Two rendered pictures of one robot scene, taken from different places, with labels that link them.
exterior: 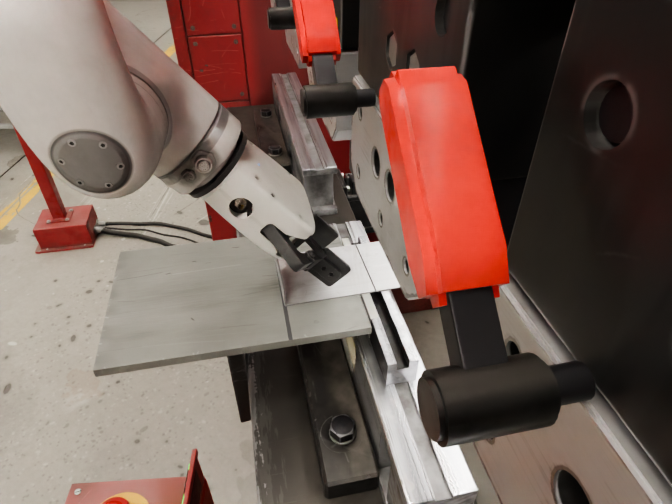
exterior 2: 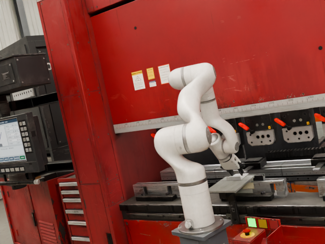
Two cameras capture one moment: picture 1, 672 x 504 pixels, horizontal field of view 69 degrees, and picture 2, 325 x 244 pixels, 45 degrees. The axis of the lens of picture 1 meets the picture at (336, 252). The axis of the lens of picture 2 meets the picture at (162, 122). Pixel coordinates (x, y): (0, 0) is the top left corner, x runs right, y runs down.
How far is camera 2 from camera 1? 2.03 m
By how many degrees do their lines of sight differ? 51
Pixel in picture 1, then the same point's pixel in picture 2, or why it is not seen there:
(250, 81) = (123, 191)
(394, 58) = (257, 125)
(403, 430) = (272, 180)
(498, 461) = (290, 139)
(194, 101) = not seen: hidden behind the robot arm
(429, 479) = (280, 179)
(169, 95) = not seen: hidden behind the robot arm
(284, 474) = (262, 203)
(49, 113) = (235, 140)
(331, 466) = (268, 195)
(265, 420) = (250, 204)
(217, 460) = not seen: outside the picture
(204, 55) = (110, 187)
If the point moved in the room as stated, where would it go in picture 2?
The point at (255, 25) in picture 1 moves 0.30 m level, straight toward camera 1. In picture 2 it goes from (121, 172) to (155, 171)
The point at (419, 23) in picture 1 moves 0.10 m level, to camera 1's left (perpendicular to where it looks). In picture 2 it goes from (262, 120) to (252, 124)
